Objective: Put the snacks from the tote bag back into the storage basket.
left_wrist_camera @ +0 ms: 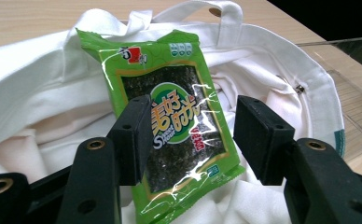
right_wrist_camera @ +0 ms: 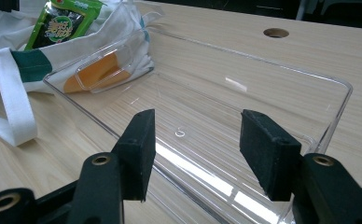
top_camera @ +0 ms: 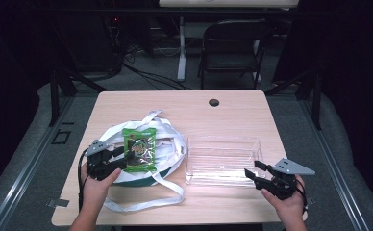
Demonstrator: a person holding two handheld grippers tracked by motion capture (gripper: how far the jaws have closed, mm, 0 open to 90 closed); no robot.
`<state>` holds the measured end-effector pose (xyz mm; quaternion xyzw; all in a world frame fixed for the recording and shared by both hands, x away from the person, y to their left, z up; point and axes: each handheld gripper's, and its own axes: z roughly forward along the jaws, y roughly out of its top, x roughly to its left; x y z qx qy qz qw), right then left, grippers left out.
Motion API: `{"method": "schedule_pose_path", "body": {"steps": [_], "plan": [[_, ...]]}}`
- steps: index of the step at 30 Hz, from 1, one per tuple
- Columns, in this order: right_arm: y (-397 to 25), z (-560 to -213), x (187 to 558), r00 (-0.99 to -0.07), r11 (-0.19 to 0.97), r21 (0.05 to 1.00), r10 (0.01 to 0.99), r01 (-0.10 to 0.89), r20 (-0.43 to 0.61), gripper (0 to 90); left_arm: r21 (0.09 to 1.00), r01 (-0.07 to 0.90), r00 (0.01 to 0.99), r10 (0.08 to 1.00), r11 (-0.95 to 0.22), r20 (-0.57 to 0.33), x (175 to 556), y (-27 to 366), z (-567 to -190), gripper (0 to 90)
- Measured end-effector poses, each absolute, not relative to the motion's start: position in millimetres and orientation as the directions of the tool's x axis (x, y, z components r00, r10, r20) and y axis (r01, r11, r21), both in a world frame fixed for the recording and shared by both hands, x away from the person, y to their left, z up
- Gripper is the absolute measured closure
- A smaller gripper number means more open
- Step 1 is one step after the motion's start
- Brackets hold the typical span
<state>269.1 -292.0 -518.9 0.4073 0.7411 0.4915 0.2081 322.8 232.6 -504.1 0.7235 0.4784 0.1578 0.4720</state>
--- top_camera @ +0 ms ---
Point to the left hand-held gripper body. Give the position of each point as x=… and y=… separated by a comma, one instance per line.
x=99, y=160

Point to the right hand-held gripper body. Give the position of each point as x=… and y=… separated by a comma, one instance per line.
x=284, y=179

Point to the green snack packet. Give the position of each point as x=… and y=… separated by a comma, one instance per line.
x=139, y=150

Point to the white tote bag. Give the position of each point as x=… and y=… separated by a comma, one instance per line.
x=149, y=160

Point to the clear plastic container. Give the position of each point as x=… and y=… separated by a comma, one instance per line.
x=223, y=160

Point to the person's right hand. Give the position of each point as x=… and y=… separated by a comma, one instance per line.
x=285, y=205

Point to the person's left hand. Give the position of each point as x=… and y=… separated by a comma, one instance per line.
x=95, y=187

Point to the grey tape strip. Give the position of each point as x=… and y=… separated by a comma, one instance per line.
x=58, y=202

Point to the black metal stand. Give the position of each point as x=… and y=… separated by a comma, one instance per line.
x=306, y=93
x=69, y=83

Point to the black folding chair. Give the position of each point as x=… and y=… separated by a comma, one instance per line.
x=231, y=51

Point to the white desk leg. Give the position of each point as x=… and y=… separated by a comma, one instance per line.
x=182, y=48

